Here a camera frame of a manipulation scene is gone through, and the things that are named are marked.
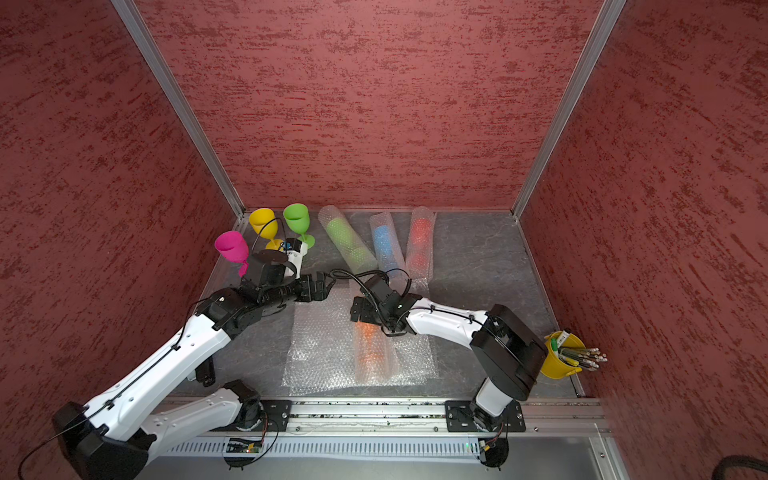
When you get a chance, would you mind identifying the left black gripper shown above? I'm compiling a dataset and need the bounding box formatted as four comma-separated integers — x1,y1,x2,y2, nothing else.
261,272,336,311

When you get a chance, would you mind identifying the orange glass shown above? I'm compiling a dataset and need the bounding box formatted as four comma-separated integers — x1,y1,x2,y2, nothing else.
354,323,399,386

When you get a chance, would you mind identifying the bright green wine glass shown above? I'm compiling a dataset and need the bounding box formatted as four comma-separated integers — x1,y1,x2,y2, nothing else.
283,203,315,249

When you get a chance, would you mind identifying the yellow glass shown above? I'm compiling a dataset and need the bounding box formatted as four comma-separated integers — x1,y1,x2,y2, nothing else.
248,208,285,251

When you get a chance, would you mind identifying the pink glass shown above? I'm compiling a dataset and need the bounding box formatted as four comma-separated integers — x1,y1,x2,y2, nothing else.
214,231,250,277

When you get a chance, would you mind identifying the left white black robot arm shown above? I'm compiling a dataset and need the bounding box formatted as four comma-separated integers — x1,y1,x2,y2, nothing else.
53,252,335,479

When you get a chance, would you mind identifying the blue glass in bubble wrap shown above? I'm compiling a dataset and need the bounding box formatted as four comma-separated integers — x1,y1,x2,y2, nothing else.
369,212,407,289

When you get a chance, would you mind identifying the red glass in bubble wrap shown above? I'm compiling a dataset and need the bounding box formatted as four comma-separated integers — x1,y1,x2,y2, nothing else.
405,206,436,281

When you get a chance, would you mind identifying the green glass in bubble wrap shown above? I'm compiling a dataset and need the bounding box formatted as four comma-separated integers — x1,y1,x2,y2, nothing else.
318,205,378,274

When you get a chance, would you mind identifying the yellow pen cup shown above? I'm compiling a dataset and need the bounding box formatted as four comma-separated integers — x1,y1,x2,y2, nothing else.
540,331,585,380

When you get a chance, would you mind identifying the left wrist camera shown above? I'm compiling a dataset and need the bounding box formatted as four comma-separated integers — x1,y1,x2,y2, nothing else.
282,238,308,279

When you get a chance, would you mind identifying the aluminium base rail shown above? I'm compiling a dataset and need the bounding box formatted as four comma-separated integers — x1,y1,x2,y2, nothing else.
140,397,629,479

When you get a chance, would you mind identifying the left aluminium corner post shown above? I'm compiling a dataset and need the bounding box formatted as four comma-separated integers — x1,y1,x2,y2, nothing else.
111,0,246,220

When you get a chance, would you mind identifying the aluminium corner post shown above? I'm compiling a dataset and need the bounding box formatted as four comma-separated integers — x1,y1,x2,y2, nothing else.
511,0,626,224
111,0,246,220

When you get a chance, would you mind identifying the right aluminium corner post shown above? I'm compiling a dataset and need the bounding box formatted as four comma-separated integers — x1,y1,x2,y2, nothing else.
511,0,626,224

